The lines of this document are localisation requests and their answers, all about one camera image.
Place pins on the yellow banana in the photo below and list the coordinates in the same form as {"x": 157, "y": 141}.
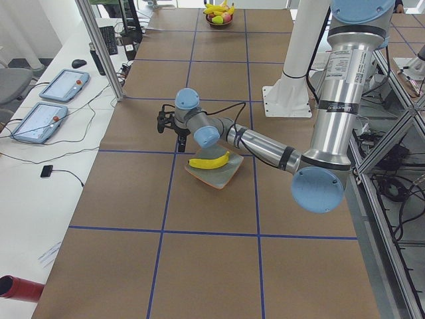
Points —
{"x": 209, "y": 163}
{"x": 231, "y": 9}
{"x": 210, "y": 8}

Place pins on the grey square plate orange rim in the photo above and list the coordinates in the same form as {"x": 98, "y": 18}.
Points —
{"x": 217, "y": 178}

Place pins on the wicker fruit basket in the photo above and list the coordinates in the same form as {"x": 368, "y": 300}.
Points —
{"x": 227, "y": 19}

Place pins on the yellow banana in basket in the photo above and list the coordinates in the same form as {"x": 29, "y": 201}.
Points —
{"x": 210, "y": 8}

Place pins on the brown paper table mat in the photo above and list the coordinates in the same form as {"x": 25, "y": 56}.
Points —
{"x": 148, "y": 240}

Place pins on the green pear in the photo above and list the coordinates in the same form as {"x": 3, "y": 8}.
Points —
{"x": 217, "y": 20}

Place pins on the black keyboard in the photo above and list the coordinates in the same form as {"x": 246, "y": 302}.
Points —
{"x": 108, "y": 35}

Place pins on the upper blue teach pendant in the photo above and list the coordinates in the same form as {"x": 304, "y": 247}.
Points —
{"x": 65, "y": 85}

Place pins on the blue teach pendant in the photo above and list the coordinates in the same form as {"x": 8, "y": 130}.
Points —
{"x": 65, "y": 85}
{"x": 40, "y": 123}

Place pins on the black computer mouse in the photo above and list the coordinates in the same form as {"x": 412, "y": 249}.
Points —
{"x": 77, "y": 63}

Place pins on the lower blue teach pendant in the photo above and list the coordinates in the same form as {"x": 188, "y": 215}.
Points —
{"x": 40, "y": 123}

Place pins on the red cylinder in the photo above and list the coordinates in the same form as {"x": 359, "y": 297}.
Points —
{"x": 16, "y": 288}

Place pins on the aluminium frame post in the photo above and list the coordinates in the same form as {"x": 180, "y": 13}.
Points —
{"x": 92, "y": 28}

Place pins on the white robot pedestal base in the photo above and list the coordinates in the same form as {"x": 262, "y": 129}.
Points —
{"x": 288, "y": 97}

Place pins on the small black box with cable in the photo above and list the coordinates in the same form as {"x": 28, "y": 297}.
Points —
{"x": 46, "y": 171}

